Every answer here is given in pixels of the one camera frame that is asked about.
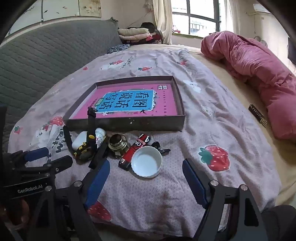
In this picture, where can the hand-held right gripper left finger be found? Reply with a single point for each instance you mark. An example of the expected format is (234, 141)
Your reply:
(99, 180)

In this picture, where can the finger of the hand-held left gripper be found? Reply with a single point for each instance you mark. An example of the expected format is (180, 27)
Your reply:
(60, 162)
(37, 154)

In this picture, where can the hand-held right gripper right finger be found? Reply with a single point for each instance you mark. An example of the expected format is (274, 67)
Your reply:
(194, 183)

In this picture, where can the black and yellow digital watch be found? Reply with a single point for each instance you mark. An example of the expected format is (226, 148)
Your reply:
(83, 153)

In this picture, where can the white earbuds case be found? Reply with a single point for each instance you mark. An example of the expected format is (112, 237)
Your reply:
(78, 141)

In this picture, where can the red and black marker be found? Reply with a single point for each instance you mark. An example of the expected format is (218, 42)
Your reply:
(129, 155)

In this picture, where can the gold capped glass bottle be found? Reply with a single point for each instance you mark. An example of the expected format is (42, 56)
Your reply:
(116, 141)

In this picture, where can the white pill bottle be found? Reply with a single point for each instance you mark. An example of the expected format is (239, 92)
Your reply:
(100, 135)

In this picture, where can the white plastic lid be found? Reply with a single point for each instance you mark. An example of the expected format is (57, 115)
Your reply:
(146, 162)

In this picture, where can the black carabiner clip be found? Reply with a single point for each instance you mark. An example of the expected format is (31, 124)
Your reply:
(157, 145)

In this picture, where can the shallow grey cardboard box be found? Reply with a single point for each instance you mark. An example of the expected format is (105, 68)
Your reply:
(127, 124)

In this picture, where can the person's left hand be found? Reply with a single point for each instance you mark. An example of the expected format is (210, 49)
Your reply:
(13, 213)

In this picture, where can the pink strawberry printed blanket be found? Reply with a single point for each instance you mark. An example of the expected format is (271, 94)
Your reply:
(208, 129)

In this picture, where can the pink book with blue title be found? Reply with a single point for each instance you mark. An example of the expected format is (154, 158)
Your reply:
(161, 102)

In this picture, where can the grey quilted headboard cover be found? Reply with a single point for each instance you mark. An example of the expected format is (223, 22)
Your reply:
(46, 58)

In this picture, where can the beige bed sheet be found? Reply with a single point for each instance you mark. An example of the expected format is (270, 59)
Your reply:
(242, 92)

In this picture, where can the dark patterned cloth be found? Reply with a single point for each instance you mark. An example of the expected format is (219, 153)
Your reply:
(118, 48)

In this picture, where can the pink quilt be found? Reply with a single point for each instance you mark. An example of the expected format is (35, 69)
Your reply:
(254, 60)

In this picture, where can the red patterned garment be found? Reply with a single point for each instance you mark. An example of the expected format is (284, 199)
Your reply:
(155, 39)

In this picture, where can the black garment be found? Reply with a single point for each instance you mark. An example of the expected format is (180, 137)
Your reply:
(148, 26)

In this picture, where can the cream curtain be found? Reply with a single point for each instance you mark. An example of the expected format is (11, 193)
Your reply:
(163, 20)
(229, 16)

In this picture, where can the window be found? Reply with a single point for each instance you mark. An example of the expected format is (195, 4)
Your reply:
(198, 14)

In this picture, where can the floral wall painting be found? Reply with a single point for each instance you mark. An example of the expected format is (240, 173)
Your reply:
(57, 11)

